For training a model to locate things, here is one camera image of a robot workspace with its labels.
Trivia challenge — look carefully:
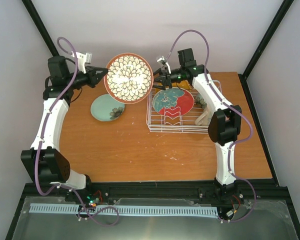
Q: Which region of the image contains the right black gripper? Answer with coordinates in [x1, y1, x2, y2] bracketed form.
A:
[146, 67, 184, 91]

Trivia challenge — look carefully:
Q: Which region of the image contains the white bottom plate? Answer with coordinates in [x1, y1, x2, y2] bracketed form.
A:
[104, 53, 154, 104]

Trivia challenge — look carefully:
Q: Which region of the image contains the red teal patterned plate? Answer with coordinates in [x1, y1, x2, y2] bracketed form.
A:
[152, 87, 195, 117]

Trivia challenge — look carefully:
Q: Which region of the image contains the mint green floral bowl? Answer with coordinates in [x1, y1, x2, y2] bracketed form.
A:
[194, 93, 207, 110]

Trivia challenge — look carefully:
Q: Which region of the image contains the cream dragon mug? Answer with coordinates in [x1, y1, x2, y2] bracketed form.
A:
[194, 108, 212, 126]

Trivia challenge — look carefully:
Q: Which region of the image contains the orange dotted plate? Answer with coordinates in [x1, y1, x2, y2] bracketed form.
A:
[176, 80, 193, 90]

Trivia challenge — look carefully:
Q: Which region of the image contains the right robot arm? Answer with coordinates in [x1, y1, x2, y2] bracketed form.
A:
[153, 48, 242, 186]

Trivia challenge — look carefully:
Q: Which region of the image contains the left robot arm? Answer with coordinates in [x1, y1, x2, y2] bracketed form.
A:
[20, 52, 108, 202]

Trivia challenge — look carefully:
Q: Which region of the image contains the mint green flower plate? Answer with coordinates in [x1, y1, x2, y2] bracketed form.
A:
[90, 94, 125, 122]

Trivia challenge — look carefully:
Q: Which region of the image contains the metal front panel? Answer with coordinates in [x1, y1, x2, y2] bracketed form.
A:
[6, 197, 300, 240]

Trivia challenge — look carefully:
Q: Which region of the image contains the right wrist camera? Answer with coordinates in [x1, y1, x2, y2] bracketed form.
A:
[156, 56, 171, 75]

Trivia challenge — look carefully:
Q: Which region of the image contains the white wire dish rack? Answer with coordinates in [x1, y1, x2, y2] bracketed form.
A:
[146, 88, 208, 134]

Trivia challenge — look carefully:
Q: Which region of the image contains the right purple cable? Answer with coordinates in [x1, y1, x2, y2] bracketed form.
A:
[164, 29, 257, 224]

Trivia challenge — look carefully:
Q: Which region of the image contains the purple cable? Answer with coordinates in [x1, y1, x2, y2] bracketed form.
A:
[33, 36, 120, 227]
[164, 29, 257, 224]

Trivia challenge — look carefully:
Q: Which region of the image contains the left black frame post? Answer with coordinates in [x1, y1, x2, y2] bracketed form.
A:
[21, 0, 59, 57]

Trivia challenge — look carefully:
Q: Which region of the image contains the black frame post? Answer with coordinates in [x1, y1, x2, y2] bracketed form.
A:
[242, 0, 294, 80]
[21, 0, 59, 57]

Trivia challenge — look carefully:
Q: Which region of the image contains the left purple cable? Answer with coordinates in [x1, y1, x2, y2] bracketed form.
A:
[33, 36, 120, 227]

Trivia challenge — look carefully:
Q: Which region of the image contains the right black frame post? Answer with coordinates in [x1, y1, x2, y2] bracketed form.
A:
[242, 0, 294, 80]

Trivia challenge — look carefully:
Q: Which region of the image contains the light blue cable duct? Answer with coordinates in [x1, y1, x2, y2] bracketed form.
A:
[28, 203, 218, 218]

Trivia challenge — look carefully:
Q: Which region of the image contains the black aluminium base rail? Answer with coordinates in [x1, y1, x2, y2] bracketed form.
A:
[22, 181, 290, 208]

